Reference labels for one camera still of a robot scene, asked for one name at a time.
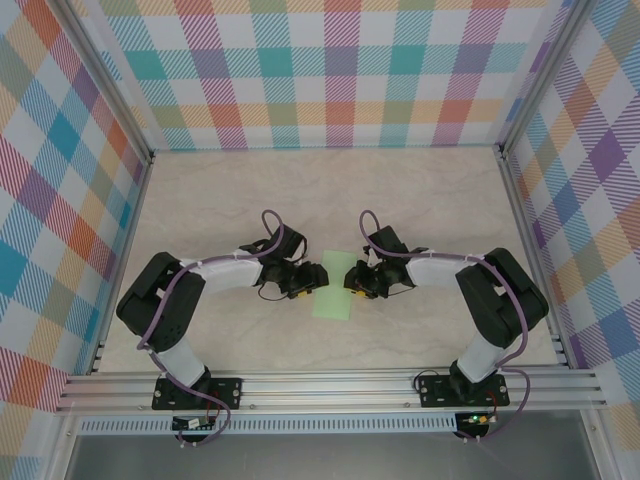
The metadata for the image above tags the light green paper sheet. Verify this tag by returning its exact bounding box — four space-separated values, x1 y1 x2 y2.
310 249 357 321

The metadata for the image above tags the grey metal panel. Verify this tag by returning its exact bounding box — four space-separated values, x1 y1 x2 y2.
64 432 601 480

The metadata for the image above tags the black circuit board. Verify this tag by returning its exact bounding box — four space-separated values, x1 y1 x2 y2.
171 416 216 431

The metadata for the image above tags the thin black right gripper cable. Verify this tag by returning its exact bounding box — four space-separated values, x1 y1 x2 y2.
384 282 417 301

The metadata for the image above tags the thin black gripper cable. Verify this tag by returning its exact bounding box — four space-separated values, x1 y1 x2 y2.
384 282 417 301
258 284 294 303

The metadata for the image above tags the thin black left gripper cable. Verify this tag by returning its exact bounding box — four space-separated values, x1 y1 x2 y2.
258 284 294 303

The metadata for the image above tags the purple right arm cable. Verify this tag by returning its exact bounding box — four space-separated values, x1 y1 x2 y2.
359 209 531 444

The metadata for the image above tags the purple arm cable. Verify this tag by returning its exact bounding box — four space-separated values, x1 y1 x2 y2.
359 209 531 444
137 208 289 448

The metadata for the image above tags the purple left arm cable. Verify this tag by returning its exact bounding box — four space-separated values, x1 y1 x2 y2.
137 208 289 448

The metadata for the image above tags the aluminium mounting rail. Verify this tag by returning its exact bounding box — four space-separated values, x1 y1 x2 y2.
54 367 609 414

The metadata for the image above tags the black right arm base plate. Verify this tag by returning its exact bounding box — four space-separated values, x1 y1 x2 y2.
417 374 510 407

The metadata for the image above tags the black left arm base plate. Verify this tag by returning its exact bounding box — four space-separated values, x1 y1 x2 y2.
152 377 245 410

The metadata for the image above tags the perforated metal cable tray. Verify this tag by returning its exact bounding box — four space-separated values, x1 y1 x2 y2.
78 413 459 435

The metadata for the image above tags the aluminium side rail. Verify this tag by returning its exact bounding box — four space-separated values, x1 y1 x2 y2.
84 152 156 376
497 149 572 370

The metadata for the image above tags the aluminium frame post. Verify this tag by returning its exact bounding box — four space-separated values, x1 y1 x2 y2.
47 0 156 166
492 0 601 161

